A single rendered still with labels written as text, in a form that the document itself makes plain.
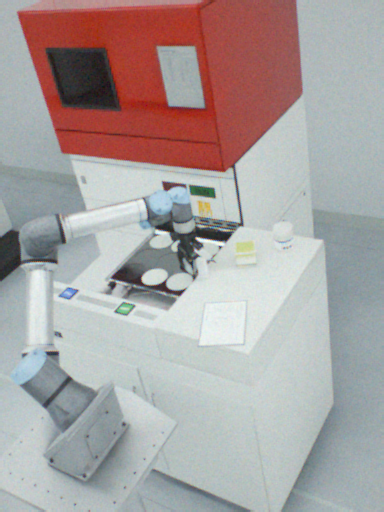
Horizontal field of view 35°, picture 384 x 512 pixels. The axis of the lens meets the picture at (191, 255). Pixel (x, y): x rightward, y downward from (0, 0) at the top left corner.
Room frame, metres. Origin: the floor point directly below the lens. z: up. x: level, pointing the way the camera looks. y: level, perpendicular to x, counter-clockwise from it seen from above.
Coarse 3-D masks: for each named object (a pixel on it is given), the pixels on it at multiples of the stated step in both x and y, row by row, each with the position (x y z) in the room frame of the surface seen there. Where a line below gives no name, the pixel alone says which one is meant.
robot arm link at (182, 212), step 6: (174, 192) 1.83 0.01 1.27; (180, 192) 1.83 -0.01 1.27; (186, 192) 1.83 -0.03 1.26; (174, 198) 1.81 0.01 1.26; (180, 198) 1.81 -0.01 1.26; (186, 198) 1.82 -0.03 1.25; (174, 204) 1.81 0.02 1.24; (180, 204) 1.81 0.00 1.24; (186, 204) 1.81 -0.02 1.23; (174, 210) 1.80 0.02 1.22; (180, 210) 1.80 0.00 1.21; (186, 210) 1.81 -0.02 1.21; (174, 216) 1.80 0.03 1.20; (180, 216) 1.81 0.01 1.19; (186, 216) 1.81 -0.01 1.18; (192, 216) 1.83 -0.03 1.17; (180, 222) 1.81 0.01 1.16
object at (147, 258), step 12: (204, 240) 2.07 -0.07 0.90; (144, 252) 2.08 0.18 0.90; (156, 252) 2.06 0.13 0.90; (168, 252) 2.04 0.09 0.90; (132, 264) 2.01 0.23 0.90; (144, 264) 1.99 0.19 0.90; (156, 264) 1.97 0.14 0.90; (168, 264) 1.96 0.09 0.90; (180, 264) 1.94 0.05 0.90; (120, 276) 1.95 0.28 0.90; (132, 276) 1.93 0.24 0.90; (168, 276) 1.88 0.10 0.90; (192, 276) 1.84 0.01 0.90; (156, 288) 1.82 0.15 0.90; (168, 288) 1.81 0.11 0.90
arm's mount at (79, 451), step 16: (112, 384) 1.27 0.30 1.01; (96, 400) 1.21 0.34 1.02; (112, 400) 1.25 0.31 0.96; (80, 416) 1.19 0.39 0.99; (96, 416) 1.20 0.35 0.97; (112, 416) 1.24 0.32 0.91; (64, 432) 1.18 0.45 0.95; (80, 432) 1.14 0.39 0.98; (96, 432) 1.18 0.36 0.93; (112, 432) 1.22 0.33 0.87; (48, 448) 1.20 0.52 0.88; (64, 448) 1.13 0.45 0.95; (80, 448) 1.13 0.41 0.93; (96, 448) 1.16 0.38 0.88; (48, 464) 1.19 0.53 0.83; (64, 464) 1.15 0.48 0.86; (80, 464) 1.11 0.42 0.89; (96, 464) 1.14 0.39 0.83
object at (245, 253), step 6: (234, 246) 1.79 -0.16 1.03; (240, 246) 1.78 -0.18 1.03; (246, 246) 1.77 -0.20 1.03; (252, 246) 1.77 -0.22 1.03; (234, 252) 1.75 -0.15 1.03; (240, 252) 1.75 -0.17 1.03; (246, 252) 1.74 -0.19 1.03; (252, 252) 1.73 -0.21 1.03; (240, 258) 1.74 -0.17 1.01; (246, 258) 1.74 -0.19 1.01; (252, 258) 1.73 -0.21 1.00; (240, 264) 1.74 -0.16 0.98; (246, 264) 1.74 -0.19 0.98; (252, 264) 1.74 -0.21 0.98
